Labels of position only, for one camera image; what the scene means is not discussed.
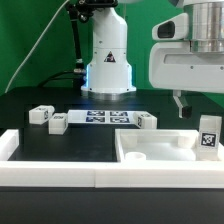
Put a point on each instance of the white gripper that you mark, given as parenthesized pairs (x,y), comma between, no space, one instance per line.
(173,66)

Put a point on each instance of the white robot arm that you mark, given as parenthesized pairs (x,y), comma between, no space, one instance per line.
(109,75)

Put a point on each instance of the white U-shaped fence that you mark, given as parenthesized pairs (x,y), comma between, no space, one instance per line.
(146,174)

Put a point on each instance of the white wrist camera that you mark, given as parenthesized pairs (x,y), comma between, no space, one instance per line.
(175,28)

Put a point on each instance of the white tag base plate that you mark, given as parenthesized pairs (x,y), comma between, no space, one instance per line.
(102,117)

